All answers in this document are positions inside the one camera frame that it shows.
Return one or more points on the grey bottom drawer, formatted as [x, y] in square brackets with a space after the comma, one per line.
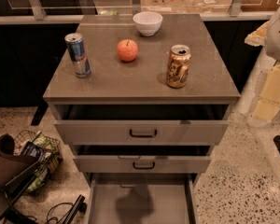
[141, 199]

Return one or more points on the grey drawer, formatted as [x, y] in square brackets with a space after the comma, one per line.
[143, 159]
[141, 199]
[136, 125]

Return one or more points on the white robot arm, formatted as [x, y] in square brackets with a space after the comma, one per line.
[268, 36]

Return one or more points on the grey drawer cabinet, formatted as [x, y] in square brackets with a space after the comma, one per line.
[143, 80]

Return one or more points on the grey top drawer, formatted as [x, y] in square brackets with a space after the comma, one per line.
[136, 125]

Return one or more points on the grey middle drawer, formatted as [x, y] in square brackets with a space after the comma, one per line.
[143, 159]

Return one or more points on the red apple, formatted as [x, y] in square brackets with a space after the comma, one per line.
[127, 50]

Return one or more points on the gold soda can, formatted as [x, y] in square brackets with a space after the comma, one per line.
[178, 66]

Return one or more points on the white ceramic bowl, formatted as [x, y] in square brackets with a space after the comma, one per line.
[147, 23]

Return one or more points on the blue silver energy drink can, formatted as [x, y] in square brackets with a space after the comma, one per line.
[75, 46]

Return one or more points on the green snack bag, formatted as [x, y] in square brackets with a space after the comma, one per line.
[48, 165]

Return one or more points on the cardboard box left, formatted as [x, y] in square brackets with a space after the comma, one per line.
[164, 6]

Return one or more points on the black bar on floor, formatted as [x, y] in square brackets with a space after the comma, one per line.
[79, 206]

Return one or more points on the dark blue snack bag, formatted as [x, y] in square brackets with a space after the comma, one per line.
[33, 150]

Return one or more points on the white railing ledge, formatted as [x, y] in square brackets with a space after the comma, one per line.
[60, 19]

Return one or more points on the brown chair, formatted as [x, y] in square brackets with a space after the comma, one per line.
[16, 173]

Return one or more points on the black wire basket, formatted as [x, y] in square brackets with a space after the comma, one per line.
[23, 137]

